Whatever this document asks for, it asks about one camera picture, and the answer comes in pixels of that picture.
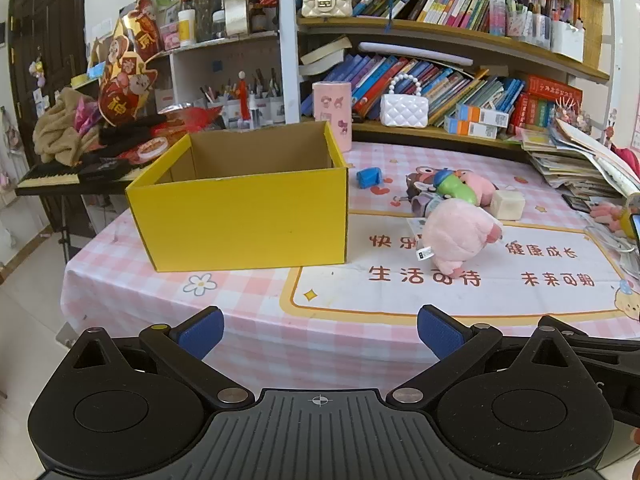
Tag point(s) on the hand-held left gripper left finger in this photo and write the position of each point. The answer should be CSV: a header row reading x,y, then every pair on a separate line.
x,y
202,332

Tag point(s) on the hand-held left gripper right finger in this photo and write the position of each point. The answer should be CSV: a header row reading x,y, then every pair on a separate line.
x,y
440,332

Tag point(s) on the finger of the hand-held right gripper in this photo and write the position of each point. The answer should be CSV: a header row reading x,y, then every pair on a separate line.
x,y
600,337

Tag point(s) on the pink plush pig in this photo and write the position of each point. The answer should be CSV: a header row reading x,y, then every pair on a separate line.
x,y
460,235

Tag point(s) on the yellow cardboard box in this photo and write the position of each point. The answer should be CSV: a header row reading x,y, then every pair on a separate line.
x,y
240,220

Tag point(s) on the purple toy car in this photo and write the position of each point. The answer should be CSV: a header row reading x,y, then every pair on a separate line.
x,y
425,205

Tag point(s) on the cream cube block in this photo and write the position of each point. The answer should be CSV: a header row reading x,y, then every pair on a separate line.
x,y
507,205

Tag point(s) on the green toy figure blue cap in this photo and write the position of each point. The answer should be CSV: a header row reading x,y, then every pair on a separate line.
x,y
457,189

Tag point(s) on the pink plush doll brown hair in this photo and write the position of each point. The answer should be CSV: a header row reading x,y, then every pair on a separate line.
x,y
481,187

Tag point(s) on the small blue toy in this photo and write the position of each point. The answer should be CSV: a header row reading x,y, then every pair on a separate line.
x,y
368,178

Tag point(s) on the person's right forearm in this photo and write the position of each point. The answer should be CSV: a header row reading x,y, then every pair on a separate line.
x,y
636,435

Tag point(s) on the pink checked printed tablecloth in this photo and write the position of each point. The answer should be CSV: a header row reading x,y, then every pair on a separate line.
x,y
350,300

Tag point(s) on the black smartphone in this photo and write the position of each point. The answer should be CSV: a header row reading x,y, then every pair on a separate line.
x,y
636,230

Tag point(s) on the pink yellow plush toy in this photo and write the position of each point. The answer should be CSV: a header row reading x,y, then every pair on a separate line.
x,y
607,212

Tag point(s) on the flat black device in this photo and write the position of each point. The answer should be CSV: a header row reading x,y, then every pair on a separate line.
x,y
577,203

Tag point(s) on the black keyboard stand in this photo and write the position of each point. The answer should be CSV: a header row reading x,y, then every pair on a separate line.
x,y
64,230

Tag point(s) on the pile of books and papers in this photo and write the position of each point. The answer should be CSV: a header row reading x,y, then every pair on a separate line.
x,y
575,160

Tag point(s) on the red cloth bag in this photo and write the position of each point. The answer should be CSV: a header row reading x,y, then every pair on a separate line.
x,y
625,155

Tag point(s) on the orange blue carton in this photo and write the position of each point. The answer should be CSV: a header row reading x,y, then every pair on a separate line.
x,y
480,115
470,129

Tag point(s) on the black fuzzy cloth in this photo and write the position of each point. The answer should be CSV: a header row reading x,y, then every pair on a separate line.
x,y
130,132

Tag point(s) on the red foil snack bags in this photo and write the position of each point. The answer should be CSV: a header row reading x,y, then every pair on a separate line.
x,y
195,117

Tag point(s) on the black electronic keyboard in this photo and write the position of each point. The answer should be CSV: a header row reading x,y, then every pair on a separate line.
x,y
50,177

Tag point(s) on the cups of pens and brushes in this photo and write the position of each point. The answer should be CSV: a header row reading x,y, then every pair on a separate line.
x,y
230,110

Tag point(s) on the pink antler ornament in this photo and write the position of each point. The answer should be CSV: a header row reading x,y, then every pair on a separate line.
x,y
567,110

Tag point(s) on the row of blue-spined books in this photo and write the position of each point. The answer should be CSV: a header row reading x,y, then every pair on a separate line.
x,y
460,92

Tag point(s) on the red tassel ornament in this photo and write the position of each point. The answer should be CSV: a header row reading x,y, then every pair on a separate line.
x,y
242,95

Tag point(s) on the pink cartoon canister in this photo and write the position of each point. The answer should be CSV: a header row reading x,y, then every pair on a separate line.
x,y
332,115

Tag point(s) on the beige towel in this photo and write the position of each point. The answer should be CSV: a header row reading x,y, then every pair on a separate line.
x,y
60,135

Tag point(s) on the thick red book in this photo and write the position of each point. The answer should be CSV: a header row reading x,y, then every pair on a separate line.
x,y
550,95

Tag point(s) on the red gold paper decoration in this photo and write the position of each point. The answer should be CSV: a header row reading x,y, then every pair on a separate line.
x,y
122,95

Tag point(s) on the white cubby shelf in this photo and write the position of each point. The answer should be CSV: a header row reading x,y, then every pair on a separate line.
x,y
200,67

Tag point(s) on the rolled white paper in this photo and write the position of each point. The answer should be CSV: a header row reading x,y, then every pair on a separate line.
x,y
415,52

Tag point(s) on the white pen container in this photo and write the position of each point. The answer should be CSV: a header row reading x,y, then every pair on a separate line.
x,y
567,45

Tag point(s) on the small pink box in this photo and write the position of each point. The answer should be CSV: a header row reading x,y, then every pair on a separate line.
x,y
170,37

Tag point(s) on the thick books lying flat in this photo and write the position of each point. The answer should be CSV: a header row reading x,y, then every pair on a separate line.
x,y
325,55

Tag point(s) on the white bottle yellow label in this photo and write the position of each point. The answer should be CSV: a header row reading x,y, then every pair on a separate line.
x,y
186,30

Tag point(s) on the small hanging plush charms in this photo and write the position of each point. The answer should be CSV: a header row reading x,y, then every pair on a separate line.
x,y
36,71

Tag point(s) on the wooden bookshelf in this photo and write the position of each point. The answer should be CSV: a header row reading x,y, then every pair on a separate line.
x,y
380,24

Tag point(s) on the brown glass bottle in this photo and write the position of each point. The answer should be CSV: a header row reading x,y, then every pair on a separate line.
x,y
258,20

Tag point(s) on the pastel striped bottle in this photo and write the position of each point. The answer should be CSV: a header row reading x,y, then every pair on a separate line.
x,y
498,15

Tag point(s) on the large cream tape roll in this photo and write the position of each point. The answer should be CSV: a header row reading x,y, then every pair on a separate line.
x,y
235,10

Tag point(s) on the row of coloured markers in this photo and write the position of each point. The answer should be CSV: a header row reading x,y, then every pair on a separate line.
x,y
530,20

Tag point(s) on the dark wooden door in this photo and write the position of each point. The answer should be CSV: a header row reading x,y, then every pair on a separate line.
x,y
50,20

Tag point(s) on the white shelf post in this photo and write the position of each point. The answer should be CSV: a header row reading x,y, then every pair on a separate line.
x,y
289,60

